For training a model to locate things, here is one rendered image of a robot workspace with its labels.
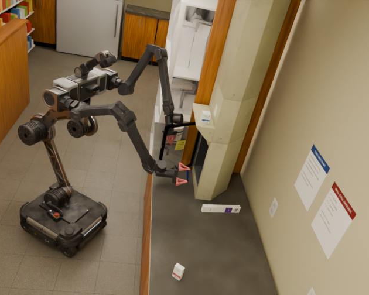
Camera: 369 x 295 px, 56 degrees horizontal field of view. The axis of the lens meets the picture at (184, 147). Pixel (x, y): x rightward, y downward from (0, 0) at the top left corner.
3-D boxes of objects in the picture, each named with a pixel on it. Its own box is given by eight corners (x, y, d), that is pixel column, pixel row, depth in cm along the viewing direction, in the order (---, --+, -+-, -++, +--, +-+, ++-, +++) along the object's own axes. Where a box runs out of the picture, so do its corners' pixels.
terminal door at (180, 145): (191, 166, 265) (203, 120, 244) (156, 174, 249) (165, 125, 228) (191, 165, 266) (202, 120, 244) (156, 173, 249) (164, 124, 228)
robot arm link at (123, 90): (155, 39, 241) (148, 38, 232) (169, 51, 239) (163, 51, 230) (123, 90, 259) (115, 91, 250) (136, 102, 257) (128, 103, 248)
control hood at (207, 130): (205, 117, 244) (208, 105, 239) (211, 142, 217) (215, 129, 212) (189, 115, 243) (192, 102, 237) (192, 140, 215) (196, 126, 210)
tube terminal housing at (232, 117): (222, 174, 273) (252, 83, 232) (229, 202, 246) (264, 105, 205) (191, 170, 269) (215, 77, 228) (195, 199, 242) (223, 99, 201)
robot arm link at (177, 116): (168, 105, 246) (163, 106, 239) (184, 105, 242) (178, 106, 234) (170, 122, 249) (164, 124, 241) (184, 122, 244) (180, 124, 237)
